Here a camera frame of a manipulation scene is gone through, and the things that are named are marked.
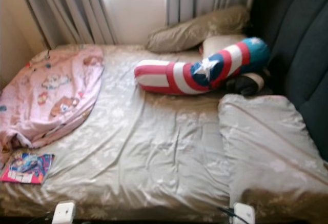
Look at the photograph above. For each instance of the pink cartoon print duvet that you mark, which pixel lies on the pink cartoon print duvet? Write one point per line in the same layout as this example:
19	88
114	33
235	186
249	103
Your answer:
56	96

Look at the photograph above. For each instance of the colourful comic book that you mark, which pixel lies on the colourful comic book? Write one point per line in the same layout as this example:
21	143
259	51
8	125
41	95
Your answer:
28	168

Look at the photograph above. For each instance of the bed with grey floral sheet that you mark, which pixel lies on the bed with grey floral sheet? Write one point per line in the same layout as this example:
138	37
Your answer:
148	147

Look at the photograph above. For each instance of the long Captain America pillow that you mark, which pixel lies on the long Captain America pillow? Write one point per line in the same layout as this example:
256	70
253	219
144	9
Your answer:
200	74

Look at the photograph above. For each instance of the olive floral pillow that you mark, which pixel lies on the olive floral pillow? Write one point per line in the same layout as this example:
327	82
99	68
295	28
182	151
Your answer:
195	31

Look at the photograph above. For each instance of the small cream pillow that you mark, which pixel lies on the small cream pillow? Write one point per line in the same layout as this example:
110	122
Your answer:
220	45

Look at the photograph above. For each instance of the black and cream plush toy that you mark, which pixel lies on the black and cream plush toy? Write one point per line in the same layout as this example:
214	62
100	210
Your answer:
243	84

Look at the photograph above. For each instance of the folded grey floral quilt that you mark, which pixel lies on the folded grey floral quilt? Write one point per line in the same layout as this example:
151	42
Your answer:
266	142

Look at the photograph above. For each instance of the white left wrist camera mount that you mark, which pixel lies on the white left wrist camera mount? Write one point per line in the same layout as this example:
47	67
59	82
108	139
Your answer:
64	212

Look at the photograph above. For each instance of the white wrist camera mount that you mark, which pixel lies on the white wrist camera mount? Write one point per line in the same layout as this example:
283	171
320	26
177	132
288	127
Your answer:
244	214
64	212

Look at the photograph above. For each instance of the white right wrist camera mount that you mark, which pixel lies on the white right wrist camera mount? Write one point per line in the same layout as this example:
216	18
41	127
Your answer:
244	214

